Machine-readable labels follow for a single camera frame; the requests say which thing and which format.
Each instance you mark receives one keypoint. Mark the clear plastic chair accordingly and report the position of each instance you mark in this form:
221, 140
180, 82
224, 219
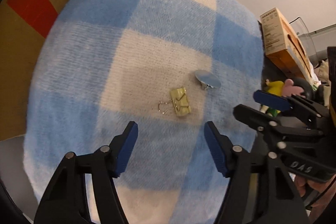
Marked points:
304, 27

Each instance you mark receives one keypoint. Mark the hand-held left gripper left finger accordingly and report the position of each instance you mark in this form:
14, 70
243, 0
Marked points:
128, 148

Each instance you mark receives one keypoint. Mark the orange cardboard carton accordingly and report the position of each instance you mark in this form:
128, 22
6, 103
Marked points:
281, 40

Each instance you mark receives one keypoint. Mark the silver metal disc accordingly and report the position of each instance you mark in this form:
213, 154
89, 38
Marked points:
207, 78

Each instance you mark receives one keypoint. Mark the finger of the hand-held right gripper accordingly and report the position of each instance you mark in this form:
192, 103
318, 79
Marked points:
270, 100
252, 117

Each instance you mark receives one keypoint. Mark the yellow binder clip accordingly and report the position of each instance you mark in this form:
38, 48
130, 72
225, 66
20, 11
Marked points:
181, 102

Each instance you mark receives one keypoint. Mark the cartoon doll yellow shirt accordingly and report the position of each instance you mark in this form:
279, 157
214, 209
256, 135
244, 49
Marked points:
275, 87

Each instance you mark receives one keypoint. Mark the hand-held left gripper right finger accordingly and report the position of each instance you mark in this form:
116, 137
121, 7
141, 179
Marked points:
216, 150

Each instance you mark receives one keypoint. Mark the brown cardboard box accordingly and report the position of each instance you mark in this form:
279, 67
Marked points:
21, 56

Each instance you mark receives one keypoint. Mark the person's right hand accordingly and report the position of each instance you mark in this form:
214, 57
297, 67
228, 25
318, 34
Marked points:
309, 188

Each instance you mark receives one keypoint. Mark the blue white checked blanket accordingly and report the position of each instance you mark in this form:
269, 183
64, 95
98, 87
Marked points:
105, 56

